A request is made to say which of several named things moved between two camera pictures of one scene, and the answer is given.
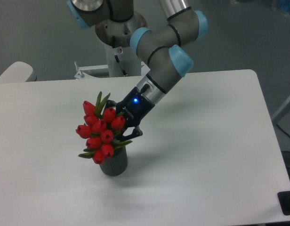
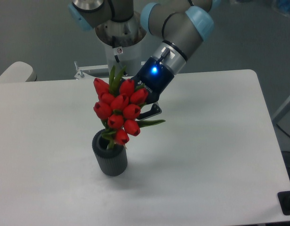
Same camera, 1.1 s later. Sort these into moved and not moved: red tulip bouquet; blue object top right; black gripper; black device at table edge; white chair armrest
Moved: black gripper; red tulip bouquet
Not moved: blue object top right; white chair armrest; black device at table edge
